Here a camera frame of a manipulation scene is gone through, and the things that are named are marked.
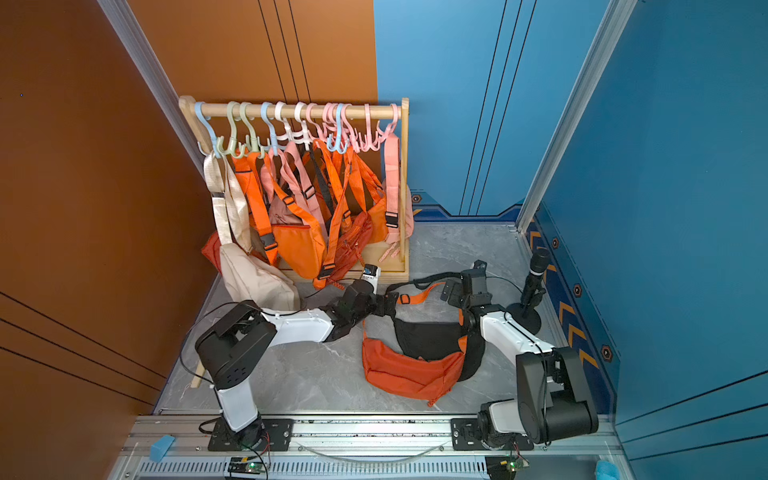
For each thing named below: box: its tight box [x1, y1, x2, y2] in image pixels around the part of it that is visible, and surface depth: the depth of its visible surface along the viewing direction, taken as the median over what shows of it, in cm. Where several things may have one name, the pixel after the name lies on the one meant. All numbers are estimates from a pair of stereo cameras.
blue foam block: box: [149, 434, 176, 463], surface depth 73 cm
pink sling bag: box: [260, 141, 322, 226], surface depth 82 cm
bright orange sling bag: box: [232, 152, 326, 280], surface depth 87 cm
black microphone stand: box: [505, 248, 551, 335], surface depth 83 cm
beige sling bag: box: [203, 151, 301, 310], surface depth 82 cm
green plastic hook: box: [218, 101, 240, 157], surface depth 74 cm
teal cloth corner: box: [595, 460, 621, 480], surface depth 67 cm
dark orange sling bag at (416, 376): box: [362, 283, 467, 407], surface depth 80 cm
